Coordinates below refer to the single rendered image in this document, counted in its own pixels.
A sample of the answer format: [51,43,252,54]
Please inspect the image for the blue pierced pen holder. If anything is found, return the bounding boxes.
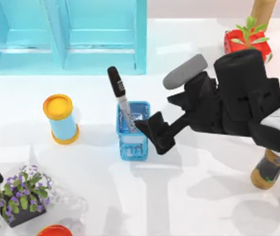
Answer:
[116,100,152,162]

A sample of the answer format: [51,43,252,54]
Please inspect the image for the pale grey rounded box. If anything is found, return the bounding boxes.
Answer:
[162,54,209,90]

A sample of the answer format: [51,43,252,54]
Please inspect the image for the black marker pen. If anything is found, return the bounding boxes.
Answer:
[107,65,140,134]

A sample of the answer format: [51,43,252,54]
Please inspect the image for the red pot with green plant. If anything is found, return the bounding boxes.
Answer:
[223,15,274,63]

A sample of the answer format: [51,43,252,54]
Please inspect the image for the blue can with yellow lids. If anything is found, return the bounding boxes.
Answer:
[42,94,80,145]

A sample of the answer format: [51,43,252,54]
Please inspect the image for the light blue rack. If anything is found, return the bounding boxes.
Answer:
[0,0,147,76]

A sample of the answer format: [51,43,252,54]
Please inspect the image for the brown wooden cylinder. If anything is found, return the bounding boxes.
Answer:
[250,0,278,32]

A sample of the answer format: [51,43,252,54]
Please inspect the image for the red and orange lid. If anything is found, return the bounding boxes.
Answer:
[35,224,73,236]

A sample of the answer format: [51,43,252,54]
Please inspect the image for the purple flower plant black pot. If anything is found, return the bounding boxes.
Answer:
[0,164,54,228]

